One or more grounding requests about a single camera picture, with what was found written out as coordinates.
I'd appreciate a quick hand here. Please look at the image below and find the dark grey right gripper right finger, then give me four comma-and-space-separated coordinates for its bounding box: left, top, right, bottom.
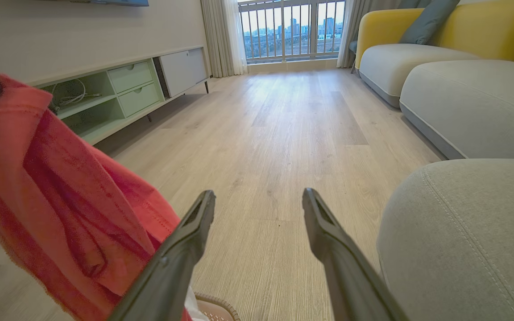
302, 188, 409, 321

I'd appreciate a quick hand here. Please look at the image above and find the white sheer curtain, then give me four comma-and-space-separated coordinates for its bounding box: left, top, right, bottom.
224, 0, 249, 75

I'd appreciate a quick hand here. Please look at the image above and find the pale green TV cabinet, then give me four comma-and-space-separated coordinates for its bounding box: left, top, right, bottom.
27, 45, 211, 146

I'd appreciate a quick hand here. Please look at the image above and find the yellow sofa backrest with armrest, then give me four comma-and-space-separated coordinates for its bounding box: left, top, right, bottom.
355, 0, 514, 70

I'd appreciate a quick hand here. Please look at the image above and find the pale green drawer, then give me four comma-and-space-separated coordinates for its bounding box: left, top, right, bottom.
118, 82, 161, 118
107, 61, 154, 94

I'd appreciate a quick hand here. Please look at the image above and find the red clothing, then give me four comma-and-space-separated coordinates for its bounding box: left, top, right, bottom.
0, 74, 193, 321

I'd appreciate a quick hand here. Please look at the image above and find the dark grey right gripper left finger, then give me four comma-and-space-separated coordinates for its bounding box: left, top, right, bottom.
108, 190, 216, 321

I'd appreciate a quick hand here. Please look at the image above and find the white coiled cable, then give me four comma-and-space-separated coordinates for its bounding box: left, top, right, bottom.
51, 78, 103, 107

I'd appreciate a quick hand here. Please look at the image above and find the window railing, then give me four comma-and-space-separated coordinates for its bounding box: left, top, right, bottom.
238, 0, 346, 62

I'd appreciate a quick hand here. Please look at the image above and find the grey sofa seat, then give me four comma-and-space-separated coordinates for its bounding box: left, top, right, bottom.
358, 43, 481, 108
377, 159, 514, 321
399, 60, 514, 160

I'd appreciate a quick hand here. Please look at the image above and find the white clothing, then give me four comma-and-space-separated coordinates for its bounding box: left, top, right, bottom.
184, 286, 209, 321

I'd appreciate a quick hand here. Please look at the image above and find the white cabinet door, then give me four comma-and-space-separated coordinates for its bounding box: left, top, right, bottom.
159, 47, 208, 98

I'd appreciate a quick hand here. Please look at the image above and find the cream perforated laundry basket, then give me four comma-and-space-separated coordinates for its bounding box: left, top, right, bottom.
194, 292, 241, 321

